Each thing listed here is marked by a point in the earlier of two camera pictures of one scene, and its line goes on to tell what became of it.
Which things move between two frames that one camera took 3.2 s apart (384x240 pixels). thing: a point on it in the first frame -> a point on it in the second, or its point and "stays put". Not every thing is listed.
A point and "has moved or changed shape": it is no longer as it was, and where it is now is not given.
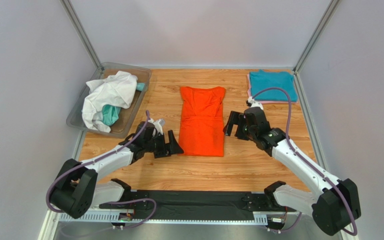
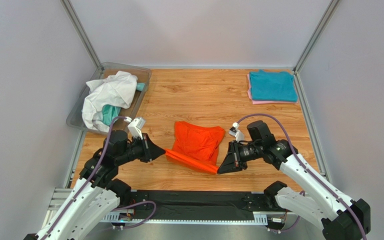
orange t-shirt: [201, 125] has moved or changed shape
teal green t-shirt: [111, 113] stays put
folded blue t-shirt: [261, 80] stays put
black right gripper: [241, 126] -> [234, 156]
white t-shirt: [119, 89] stays put
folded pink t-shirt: [273, 102] stays put
